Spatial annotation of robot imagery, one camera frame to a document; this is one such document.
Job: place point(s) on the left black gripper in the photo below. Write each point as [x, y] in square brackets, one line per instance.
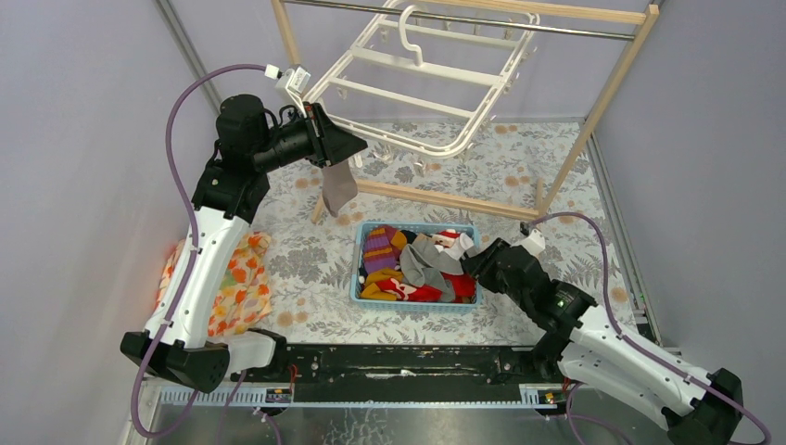
[315, 133]

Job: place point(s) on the white plastic clip hanger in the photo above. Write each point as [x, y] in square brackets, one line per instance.
[361, 107]

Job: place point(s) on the santa pattern white sock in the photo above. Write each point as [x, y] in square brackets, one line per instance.
[455, 244]

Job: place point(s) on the wooden drying rack frame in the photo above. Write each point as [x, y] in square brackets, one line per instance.
[384, 42]

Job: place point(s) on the floral patterned table mat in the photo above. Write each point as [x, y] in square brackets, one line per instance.
[310, 264]

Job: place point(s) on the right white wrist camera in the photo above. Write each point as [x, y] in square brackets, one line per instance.
[533, 240]

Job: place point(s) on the grey striped cuff sock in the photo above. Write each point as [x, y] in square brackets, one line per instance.
[423, 264]

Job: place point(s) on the red white patterned sock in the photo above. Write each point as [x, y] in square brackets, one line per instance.
[406, 292]

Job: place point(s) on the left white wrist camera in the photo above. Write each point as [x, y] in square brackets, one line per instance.
[289, 84]

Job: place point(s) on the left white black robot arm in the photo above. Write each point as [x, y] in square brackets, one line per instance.
[176, 344]

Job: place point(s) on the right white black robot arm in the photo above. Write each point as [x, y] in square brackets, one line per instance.
[581, 342]

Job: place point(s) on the orange floral cloth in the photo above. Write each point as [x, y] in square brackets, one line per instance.
[243, 297]

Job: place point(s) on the metal hanging rod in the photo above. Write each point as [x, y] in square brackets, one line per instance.
[466, 20]

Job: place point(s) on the blue plastic sock basket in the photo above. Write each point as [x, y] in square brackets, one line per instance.
[429, 228]

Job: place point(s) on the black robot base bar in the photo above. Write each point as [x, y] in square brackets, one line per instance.
[369, 368]

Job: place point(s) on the purple orange striped sock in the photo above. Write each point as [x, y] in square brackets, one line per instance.
[382, 248]

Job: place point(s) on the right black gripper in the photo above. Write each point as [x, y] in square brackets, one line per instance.
[481, 264]

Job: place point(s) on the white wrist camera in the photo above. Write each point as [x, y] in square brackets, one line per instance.
[289, 84]
[533, 240]

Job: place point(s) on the grey sock with red stripes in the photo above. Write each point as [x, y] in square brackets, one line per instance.
[339, 187]

